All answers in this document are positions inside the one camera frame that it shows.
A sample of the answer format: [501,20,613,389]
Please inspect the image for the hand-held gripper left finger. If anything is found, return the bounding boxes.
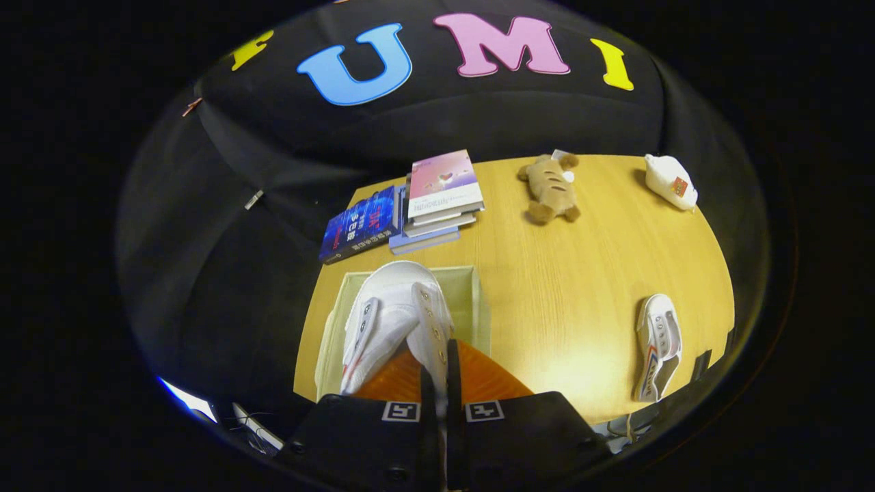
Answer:
[279,348,442,492]

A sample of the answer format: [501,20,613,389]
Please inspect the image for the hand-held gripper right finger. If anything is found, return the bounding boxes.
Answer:
[446,338,614,492]

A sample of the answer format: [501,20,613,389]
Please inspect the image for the white canvas shoe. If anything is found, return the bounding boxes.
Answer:
[339,260,456,398]
[632,293,684,403]

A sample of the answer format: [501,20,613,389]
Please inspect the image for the white flat object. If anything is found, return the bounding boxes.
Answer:
[232,402,285,452]

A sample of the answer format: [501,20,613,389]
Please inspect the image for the laptop computer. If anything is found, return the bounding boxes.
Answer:
[158,377,219,423]

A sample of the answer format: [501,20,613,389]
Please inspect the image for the light blue book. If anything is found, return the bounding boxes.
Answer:
[389,229,461,256]

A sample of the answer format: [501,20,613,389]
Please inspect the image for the dark blue book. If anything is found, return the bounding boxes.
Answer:
[319,184,404,266]

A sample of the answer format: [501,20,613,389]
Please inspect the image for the black backdrop cloth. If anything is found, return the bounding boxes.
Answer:
[116,0,771,438]

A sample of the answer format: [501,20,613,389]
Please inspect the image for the grey edged book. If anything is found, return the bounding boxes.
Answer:
[403,210,478,239]

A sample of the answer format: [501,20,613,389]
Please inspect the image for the brown plush toy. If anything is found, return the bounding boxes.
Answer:
[517,153,582,226]

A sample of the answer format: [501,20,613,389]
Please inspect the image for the pink cover book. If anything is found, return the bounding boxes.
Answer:
[407,150,485,220]

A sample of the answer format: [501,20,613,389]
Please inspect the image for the white plush toy red label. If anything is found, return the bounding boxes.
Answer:
[644,153,699,211]

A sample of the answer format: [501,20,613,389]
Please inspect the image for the grey cables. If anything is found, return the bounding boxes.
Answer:
[592,409,661,454]

